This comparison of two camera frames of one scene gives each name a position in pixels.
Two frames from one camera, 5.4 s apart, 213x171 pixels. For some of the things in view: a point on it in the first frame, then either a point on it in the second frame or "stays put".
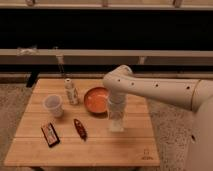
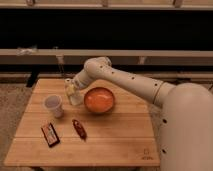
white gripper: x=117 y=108 → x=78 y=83
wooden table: x=54 y=132 stays put
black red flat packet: x=50 y=135 stays put
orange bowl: x=96 y=100 stays put
